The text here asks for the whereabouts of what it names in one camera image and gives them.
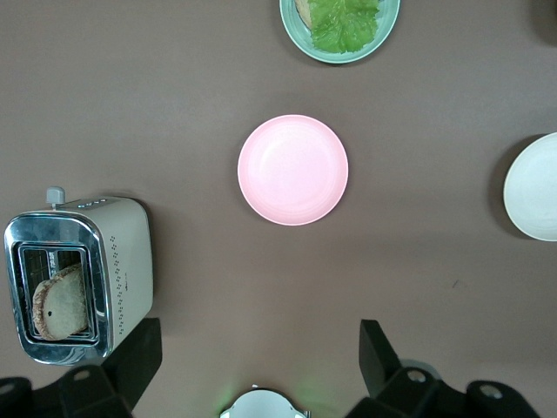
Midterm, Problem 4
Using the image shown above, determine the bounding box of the toast slice with dark crust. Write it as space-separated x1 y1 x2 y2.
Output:
31 262 88 341

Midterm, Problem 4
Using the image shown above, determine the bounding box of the wide beige bowl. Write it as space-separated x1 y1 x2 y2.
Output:
503 132 557 242

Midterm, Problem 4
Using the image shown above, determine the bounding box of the pale green plate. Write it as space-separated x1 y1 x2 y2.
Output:
278 0 400 65

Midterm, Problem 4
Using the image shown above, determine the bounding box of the wide pink bowl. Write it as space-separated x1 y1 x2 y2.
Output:
237 114 350 226

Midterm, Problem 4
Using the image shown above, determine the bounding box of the beige and chrome toaster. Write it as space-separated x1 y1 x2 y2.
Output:
3 186 154 366

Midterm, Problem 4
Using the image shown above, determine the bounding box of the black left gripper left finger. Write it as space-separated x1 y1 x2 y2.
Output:
56 317 164 418

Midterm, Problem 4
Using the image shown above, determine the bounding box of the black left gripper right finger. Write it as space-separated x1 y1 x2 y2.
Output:
347 319 469 418

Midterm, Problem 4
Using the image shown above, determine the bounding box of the brown bread slice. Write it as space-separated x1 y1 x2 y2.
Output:
294 0 315 28

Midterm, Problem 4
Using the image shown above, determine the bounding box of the green lettuce leaf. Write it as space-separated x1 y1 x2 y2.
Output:
307 0 380 55

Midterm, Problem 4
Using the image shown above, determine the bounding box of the brown table cover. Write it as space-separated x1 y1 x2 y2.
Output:
0 0 557 418

